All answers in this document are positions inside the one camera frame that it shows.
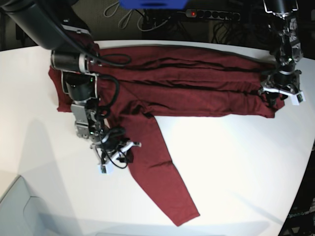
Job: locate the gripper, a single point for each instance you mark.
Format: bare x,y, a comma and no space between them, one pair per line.
288,69
90,124

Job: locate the dark red long-sleeve t-shirt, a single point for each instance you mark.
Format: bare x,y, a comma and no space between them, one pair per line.
177,82

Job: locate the black power strip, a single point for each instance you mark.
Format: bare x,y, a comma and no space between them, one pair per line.
213,15

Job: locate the blue box at top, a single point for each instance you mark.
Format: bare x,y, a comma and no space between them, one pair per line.
153,4

